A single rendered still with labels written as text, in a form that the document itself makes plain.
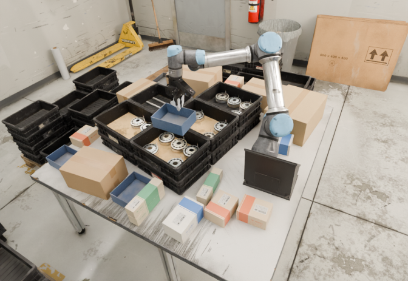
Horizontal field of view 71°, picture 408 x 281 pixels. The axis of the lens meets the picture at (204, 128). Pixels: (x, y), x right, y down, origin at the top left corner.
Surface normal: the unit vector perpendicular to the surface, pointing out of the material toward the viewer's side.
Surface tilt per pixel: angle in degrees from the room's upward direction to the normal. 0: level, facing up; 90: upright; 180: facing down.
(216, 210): 0
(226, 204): 0
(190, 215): 0
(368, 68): 74
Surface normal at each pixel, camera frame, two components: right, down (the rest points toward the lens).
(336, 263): -0.06, -0.79
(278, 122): 0.05, 0.11
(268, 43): 0.02, -0.14
